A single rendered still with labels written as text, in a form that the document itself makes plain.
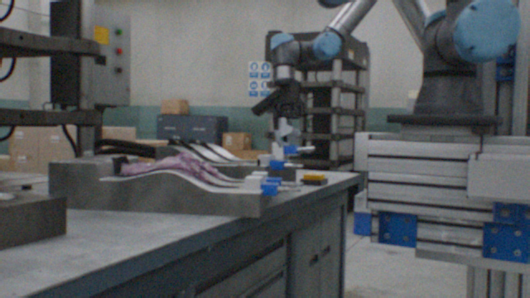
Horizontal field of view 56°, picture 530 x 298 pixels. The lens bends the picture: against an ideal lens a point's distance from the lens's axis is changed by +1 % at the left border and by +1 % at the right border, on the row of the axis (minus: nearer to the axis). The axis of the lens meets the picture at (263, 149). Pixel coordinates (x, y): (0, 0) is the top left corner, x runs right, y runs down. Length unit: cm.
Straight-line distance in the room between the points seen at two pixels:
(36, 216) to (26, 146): 495
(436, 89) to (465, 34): 18
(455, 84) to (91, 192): 85
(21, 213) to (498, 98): 112
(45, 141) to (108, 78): 358
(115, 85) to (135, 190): 108
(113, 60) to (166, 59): 749
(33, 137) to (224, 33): 440
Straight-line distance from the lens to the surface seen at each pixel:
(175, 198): 116
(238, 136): 836
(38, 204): 95
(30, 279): 75
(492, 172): 104
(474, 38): 105
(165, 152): 158
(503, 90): 141
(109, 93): 218
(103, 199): 122
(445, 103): 116
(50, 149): 566
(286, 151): 155
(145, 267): 86
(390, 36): 810
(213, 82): 910
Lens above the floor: 101
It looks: 3 degrees down
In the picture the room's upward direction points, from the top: 1 degrees clockwise
